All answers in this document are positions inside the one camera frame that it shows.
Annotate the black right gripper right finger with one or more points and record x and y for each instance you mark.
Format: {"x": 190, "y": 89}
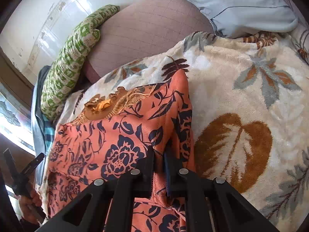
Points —
{"x": 211, "y": 205}

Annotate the orange black floral garment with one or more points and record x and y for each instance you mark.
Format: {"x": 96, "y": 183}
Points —
{"x": 157, "y": 116}

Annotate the person's left hand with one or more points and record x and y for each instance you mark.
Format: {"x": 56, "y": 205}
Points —
{"x": 25, "y": 203}

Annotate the grey blue cloth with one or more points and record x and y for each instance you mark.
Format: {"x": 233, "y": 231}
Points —
{"x": 37, "y": 123}

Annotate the teal navy striped cloth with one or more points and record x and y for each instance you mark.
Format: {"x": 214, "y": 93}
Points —
{"x": 49, "y": 132}

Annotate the green white patterned pillow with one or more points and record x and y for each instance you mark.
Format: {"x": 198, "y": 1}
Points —
{"x": 65, "y": 70}

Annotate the cream leaf pattern fleece blanket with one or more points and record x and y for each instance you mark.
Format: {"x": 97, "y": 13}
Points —
{"x": 249, "y": 101}

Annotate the pink quilted cushion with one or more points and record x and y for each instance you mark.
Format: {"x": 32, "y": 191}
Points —
{"x": 143, "y": 29}

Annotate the light blue pillow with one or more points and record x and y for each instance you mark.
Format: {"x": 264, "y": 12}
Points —
{"x": 239, "y": 18}

